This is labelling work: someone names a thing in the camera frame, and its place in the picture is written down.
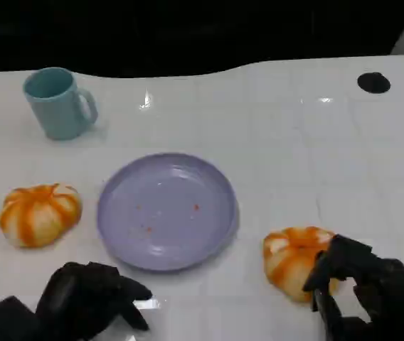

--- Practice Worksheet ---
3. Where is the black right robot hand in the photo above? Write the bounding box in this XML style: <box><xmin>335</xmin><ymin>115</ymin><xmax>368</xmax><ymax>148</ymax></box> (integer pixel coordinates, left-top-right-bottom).
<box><xmin>302</xmin><ymin>234</ymin><xmax>404</xmax><ymax>341</ymax></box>

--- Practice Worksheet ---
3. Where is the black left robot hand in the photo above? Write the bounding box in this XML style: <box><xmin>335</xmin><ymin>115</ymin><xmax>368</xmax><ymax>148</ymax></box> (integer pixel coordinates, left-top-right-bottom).
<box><xmin>34</xmin><ymin>261</ymin><xmax>154</xmax><ymax>341</ymax></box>

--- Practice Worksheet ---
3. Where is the orange and white bread roll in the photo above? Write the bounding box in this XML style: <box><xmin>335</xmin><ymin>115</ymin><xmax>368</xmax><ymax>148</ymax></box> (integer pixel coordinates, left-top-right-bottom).
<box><xmin>0</xmin><ymin>183</ymin><xmax>83</xmax><ymax>249</ymax></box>
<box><xmin>262</xmin><ymin>226</ymin><xmax>341</xmax><ymax>303</ymax></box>

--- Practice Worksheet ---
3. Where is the lilac plate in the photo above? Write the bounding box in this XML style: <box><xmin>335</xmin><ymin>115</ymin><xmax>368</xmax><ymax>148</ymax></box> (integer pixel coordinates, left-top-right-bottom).
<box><xmin>97</xmin><ymin>152</ymin><xmax>240</xmax><ymax>274</ymax></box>

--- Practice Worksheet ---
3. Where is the pale green mug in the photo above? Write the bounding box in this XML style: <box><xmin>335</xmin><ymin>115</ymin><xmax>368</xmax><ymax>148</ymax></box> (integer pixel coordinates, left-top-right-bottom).
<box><xmin>22</xmin><ymin>67</ymin><xmax>99</xmax><ymax>141</ymax></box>

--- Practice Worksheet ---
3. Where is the black round table grommet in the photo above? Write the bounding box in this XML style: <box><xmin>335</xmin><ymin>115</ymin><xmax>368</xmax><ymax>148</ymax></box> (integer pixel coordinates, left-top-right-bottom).
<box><xmin>356</xmin><ymin>72</ymin><xmax>391</xmax><ymax>95</ymax></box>

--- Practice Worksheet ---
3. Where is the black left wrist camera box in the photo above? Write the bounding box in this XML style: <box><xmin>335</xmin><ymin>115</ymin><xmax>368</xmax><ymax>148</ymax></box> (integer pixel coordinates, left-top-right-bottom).
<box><xmin>0</xmin><ymin>296</ymin><xmax>43</xmax><ymax>341</ymax></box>

